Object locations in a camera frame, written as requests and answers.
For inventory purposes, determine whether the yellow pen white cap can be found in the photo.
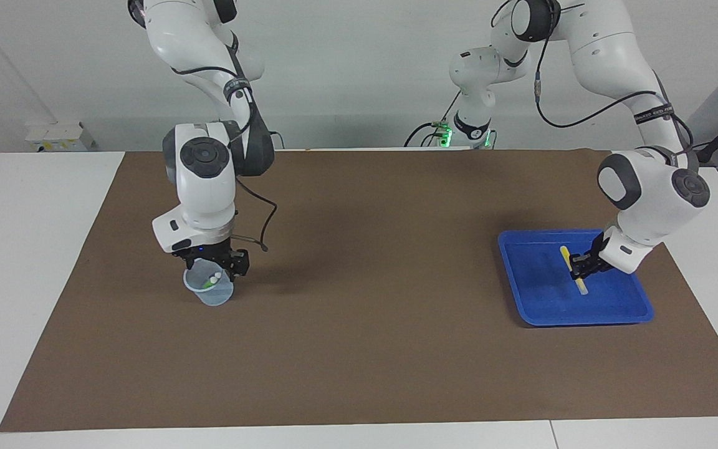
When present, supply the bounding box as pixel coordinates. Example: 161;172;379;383
559;245;590;296

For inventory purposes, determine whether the blue plastic tray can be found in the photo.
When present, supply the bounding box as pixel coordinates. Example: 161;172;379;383
497;228;654;327

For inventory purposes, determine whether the clear plastic cup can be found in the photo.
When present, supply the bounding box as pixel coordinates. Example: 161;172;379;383
183;262;234;307

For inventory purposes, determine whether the brown table mat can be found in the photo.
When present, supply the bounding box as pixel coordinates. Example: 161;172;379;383
0;150;718;432

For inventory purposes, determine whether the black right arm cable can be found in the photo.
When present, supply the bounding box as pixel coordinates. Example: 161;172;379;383
172;65;279;252

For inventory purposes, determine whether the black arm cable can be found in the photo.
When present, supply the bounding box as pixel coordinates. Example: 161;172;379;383
172;65;279;252
491;0;696;153

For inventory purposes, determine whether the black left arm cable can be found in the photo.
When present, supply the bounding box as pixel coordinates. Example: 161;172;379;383
491;0;696;153

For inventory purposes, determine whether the black base cable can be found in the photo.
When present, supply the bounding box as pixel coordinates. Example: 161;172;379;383
404;94;461;149

